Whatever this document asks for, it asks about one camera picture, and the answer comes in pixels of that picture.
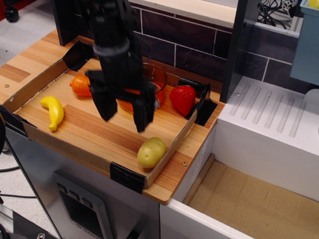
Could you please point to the light blue bin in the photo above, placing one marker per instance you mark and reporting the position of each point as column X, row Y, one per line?
column 305, row 65

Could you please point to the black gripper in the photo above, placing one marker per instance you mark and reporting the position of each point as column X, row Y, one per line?
column 122, row 70

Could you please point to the yellow toy banana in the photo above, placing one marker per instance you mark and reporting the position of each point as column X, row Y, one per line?
column 56, row 111

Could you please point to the cardboard fence with black tape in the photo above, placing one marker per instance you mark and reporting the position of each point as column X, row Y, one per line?
column 108, row 147

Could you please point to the orange toy carrot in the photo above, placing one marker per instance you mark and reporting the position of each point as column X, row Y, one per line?
column 80, row 85

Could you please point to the silver toy oven front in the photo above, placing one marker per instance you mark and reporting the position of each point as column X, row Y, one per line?
column 80, row 202

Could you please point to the transparent orange toy pot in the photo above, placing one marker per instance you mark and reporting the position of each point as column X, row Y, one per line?
column 157, row 77

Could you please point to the white toy sink unit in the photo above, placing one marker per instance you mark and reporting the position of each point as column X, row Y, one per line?
column 257, row 177

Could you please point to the red toy strawberry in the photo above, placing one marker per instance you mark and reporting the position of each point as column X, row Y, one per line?
column 183, row 98

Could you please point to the yellow-green toy potato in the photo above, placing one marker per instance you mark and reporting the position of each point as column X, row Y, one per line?
column 151, row 152

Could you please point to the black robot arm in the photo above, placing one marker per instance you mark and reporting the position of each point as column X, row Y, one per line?
column 111, row 23

